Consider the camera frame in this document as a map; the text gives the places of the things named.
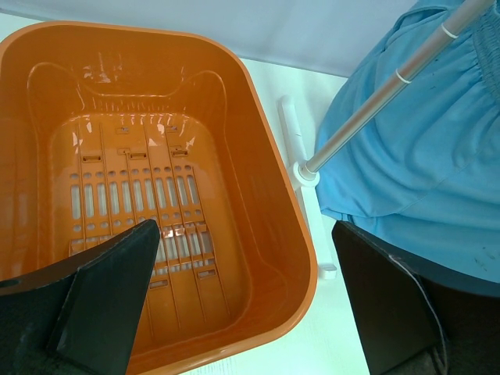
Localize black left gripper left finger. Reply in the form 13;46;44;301
1;220;160;374

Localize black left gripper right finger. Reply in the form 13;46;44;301
331;221;499;374

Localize light blue shorts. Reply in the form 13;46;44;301
316;5;499;282

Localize silver clothes rack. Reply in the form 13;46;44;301
278;1;494;280

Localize orange plastic basket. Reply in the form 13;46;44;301
1;22;317;374

